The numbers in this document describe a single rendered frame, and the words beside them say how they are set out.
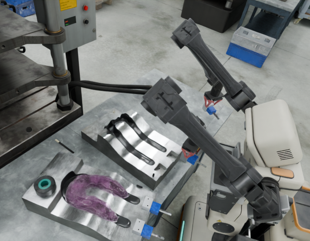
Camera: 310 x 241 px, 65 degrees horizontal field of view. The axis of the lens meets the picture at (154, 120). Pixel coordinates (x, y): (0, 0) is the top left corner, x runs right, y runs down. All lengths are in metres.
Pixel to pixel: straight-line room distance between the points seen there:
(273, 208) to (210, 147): 0.31
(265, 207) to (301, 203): 0.53
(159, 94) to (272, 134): 0.40
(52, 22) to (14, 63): 0.41
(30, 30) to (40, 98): 0.52
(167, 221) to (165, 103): 1.54
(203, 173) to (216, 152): 1.68
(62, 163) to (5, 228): 0.33
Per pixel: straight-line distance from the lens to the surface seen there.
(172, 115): 0.60
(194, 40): 1.00
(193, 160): 1.21
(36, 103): 1.69
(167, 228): 2.05
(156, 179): 1.17
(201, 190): 2.28
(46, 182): 1.13
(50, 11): 1.28
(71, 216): 1.10
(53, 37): 1.31
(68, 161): 1.20
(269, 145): 0.86
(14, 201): 1.28
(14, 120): 1.61
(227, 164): 0.74
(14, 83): 1.44
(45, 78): 1.46
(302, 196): 1.41
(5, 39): 1.29
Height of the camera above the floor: 1.88
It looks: 44 degrees down
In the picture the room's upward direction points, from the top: 11 degrees clockwise
